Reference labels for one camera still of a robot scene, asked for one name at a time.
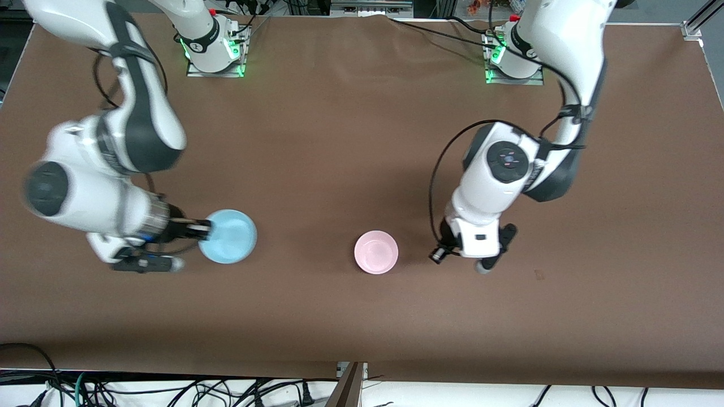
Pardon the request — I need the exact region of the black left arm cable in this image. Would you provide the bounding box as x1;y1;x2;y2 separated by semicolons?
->
428;0;596;253

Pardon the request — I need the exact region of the thick black table cable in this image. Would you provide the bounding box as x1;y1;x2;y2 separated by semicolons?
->
446;15;507;37

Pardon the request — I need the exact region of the thick black floor cable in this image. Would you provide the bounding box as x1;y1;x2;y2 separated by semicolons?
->
0;341;63;407

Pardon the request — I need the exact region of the metal profile bar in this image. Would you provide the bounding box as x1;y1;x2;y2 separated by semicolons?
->
325;362;369;407

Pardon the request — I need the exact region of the teal floor cable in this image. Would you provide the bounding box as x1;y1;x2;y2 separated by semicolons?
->
74;371;92;407

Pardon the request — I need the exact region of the light blue bowl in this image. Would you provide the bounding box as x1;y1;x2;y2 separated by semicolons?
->
198;209;258;265

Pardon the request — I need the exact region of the silver aluminium extrusion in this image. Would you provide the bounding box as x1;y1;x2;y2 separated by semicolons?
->
330;0;414;17

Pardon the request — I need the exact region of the brown table cloth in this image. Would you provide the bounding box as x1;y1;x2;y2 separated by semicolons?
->
0;12;724;391

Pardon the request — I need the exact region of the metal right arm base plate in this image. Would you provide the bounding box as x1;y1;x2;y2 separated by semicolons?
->
186;25;250;79

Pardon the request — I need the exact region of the orange background object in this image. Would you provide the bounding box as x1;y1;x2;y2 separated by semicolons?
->
466;0;510;15

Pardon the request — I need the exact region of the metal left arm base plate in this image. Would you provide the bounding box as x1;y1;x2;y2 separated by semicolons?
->
484;31;545;86

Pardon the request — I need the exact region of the aluminium frame corner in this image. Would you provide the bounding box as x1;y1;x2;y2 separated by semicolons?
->
681;0;724;41

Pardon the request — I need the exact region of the thin black table cable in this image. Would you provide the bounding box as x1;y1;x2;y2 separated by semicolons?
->
390;19;495;47

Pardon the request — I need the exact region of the pink bowl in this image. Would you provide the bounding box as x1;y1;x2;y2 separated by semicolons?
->
354;230;399;275

